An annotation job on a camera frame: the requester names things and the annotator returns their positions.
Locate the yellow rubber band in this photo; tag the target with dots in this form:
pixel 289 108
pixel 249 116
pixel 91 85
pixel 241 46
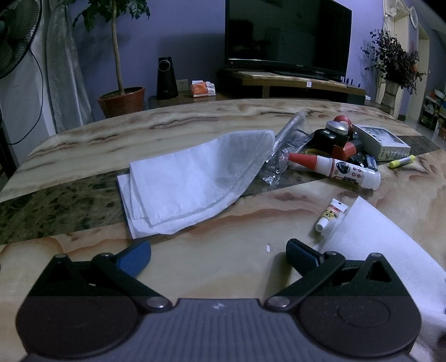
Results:
pixel 313 152

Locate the white glue bottle red cap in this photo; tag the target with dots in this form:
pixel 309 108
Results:
pixel 345 172

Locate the wooden television stand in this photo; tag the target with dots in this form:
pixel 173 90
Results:
pixel 296 83

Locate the white wall socket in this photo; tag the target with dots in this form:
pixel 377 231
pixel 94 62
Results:
pixel 182 85

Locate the small white ointment tube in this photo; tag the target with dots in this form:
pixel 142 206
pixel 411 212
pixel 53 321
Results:
pixel 331 214

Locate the round wall clock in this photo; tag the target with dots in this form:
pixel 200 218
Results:
pixel 413 15

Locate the orange tissue pack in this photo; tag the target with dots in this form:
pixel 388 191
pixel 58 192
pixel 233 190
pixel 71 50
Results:
pixel 202 88

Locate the small printed cardboard box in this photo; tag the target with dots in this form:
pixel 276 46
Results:
pixel 383 142

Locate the black gadget with metal cap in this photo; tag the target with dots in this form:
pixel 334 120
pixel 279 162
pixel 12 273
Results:
pixel 325 139

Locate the black speaker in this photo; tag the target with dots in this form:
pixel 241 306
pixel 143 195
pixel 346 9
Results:
pixel 166 78

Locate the cluttered storage shelf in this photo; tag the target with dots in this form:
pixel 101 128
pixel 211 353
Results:
pixel 433 111

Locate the terracotta plant pot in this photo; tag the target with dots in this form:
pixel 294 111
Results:
pixel 122 102

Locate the dark leafy plant in vase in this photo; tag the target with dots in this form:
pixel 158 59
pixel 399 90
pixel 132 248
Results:
pixel 393 59

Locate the black standing fan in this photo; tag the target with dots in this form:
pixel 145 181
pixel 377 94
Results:
pixel 14 41

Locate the pale flower vase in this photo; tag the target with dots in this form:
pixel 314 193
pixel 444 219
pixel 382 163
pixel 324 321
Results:
pixel 390 94

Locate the small blue battery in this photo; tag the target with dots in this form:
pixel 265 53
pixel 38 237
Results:
pixel 371 163

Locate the clear plastic bag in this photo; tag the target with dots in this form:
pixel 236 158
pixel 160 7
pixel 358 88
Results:
pixel 289 139

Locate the potted indoor tree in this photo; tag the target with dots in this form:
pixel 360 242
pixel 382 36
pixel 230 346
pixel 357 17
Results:
pixel 115 34

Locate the black flat television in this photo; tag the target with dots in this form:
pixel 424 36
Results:
pixel 285 31

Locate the translucent grey curtain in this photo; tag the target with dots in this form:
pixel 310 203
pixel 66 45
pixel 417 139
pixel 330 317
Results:
pixel 66 69

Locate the white cloth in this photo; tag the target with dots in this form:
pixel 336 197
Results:
pixel 383 229
pixel 181 188

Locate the yellow marker pen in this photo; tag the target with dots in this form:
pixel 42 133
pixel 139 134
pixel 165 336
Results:
pixel 400 162

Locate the low dark wooden cabinet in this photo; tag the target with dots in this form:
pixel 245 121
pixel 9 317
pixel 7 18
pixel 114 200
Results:
pixel 181 101

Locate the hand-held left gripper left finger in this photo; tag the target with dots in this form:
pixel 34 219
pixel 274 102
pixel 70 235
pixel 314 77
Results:
pixel 134 259

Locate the red cylinder with black end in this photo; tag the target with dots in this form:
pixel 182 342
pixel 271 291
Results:
pixel 345 149

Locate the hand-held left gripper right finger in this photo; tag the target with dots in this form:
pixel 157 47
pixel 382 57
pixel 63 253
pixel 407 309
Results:
pixel 299 256

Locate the silver metal wrench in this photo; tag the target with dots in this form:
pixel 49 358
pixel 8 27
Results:
pixel 289 130

